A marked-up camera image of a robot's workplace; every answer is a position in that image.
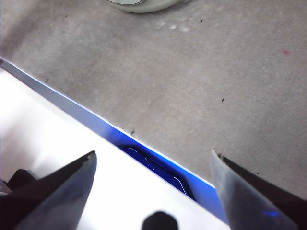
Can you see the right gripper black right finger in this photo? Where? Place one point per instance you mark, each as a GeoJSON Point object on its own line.
{"type": "Point", "coordinates": [251, 201]}

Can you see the pale green electric cooking pot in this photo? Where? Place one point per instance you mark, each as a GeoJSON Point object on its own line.
{"type": "Point", "coordinates": [148, 6]}

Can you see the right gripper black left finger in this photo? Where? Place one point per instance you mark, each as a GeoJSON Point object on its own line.
{"type": "Point", "coordinates": [55, 203]}

